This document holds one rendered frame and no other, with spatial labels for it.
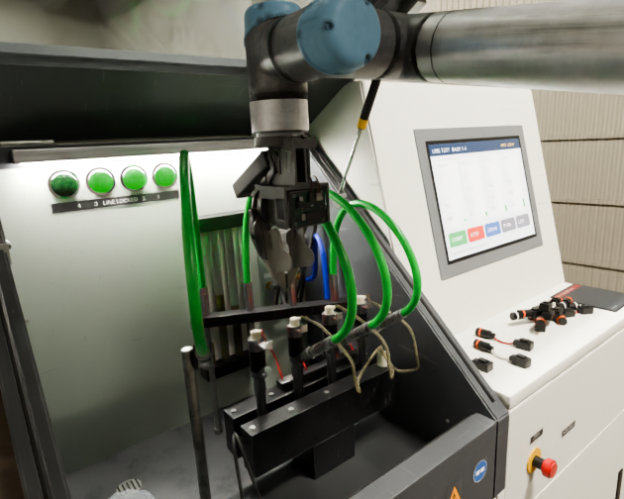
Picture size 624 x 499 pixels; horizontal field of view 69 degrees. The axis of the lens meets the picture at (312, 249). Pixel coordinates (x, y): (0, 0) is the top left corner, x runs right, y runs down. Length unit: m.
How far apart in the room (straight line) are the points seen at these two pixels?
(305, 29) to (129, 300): 0.65
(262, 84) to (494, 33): 0.26
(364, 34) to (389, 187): 0.53
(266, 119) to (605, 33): 0.35
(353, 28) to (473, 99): 0.84
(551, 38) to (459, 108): 0.79
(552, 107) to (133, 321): 3.39
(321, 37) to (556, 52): 0.21
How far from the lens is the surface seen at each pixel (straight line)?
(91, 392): 1.02
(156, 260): 0.97
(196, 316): 0.55
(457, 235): 1.13
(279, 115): 0.58
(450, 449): 0.81
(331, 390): 0.88
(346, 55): 0.49
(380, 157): 0.99
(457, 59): 0.53
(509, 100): 1.45
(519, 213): 1.37
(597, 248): 3.85
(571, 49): 0.46
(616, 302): 1.43
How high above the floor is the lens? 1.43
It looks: 13 degrees down
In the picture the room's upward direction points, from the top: 3 degrees counter-clockwise
